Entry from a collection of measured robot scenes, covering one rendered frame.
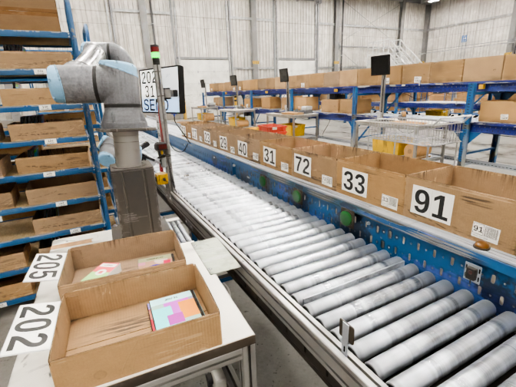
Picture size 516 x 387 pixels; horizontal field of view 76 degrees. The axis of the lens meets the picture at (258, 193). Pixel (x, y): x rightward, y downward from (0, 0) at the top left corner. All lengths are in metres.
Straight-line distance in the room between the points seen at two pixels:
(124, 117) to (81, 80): 0.20
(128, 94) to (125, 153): 0.25
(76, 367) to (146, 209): 0.84
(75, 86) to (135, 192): 0.48
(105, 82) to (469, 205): 1.41
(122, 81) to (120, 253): 0.69
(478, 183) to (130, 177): 1.43
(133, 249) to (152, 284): 0.32
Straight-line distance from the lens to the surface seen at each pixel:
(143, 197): 1.57
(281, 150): 2.05
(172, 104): 2.35
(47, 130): 2.45
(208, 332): 0.92
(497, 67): 6.32
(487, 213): 1.25
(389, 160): 1.81
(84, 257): 1.43
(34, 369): 1.07
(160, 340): 0.90
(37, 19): 2.57
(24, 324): 1.03
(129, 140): 1.55
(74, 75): 1.57
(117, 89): 1.53
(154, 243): 1.42
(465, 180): 1.60
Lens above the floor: 1.38
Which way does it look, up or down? 17 degrees down
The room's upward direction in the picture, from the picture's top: 2 degrees counter-clockwise
